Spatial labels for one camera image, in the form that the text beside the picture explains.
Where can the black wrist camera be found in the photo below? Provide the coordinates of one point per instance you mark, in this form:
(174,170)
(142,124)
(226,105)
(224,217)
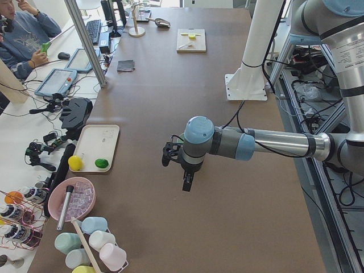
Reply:
(171,150)

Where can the white cup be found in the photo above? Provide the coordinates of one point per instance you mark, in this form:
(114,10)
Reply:
(99,238)

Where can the black computer mouse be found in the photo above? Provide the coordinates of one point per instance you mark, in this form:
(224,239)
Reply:
(63,56)

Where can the white ceramic spoon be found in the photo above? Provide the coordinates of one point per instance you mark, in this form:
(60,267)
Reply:
(190,43)

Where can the yellow plastic knife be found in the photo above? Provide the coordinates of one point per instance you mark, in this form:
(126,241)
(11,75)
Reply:
(186,34)

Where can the far blue teach pendant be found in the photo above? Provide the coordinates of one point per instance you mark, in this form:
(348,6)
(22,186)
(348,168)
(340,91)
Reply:
(79,61)

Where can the beige rabbit tray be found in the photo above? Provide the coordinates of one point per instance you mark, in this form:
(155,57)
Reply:
(96,141)

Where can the black keyboard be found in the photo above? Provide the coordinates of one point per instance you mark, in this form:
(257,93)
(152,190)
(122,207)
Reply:
(93,28)

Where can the light blue cup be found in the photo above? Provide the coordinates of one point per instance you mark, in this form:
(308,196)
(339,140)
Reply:
(92,224)

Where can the yellow lemon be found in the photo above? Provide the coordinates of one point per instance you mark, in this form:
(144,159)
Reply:
(75,163)

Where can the pale blue cup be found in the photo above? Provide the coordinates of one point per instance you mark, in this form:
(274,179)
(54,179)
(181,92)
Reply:
(77,257)

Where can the mint green cup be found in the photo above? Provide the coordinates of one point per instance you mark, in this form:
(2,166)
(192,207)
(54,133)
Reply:
(66,242)

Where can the pink bowl with ice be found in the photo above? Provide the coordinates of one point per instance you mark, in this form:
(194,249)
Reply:
(83,198)

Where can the pink cup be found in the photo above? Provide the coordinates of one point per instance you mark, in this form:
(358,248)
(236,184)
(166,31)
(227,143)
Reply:
(114,257)

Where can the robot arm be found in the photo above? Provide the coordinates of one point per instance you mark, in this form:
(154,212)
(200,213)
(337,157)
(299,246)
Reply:
(339,25)

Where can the copper wire bottle rack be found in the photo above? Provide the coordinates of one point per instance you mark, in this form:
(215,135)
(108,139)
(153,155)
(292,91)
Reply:
(21,224)

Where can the green lime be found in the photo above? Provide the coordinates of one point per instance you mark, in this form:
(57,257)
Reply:
(101,163)

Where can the aluminium frame post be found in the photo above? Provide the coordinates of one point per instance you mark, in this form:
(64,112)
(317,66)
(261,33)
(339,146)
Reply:
(85,40)

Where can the blue teach pendant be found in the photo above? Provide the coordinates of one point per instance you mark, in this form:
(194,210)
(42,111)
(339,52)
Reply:
(58,81)
(79,61)

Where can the white camera pole base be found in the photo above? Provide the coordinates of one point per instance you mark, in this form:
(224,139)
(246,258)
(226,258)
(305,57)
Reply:
(247,83)

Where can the wooden mug tree stand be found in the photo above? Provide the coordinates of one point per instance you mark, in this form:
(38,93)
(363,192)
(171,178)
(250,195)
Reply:
(136,31)

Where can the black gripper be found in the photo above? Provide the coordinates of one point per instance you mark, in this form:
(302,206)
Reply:
(191,168)

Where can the near blue teach pendant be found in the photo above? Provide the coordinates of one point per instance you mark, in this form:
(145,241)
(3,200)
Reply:
(58,81)

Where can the metal scoop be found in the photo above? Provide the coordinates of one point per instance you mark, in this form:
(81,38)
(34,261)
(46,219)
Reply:
(159,22)

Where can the metal muddler tool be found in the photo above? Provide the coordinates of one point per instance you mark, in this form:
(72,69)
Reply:
(63,213)

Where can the orange fruit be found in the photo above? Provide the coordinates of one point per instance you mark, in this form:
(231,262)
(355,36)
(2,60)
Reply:
(13,197)

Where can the yellow cup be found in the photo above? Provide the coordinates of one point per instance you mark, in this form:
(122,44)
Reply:
(84,269)

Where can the folded grey cloth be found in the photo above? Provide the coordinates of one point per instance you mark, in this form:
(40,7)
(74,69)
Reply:
(126,66)

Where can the seated person in blue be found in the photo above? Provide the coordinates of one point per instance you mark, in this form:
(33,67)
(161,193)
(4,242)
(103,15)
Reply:
(21,49)

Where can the black VR headset stand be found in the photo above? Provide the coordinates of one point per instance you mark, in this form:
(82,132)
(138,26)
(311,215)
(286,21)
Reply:
(74,117)

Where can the bamboo cutting board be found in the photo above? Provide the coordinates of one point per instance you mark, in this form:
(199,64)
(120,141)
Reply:
(200,41)

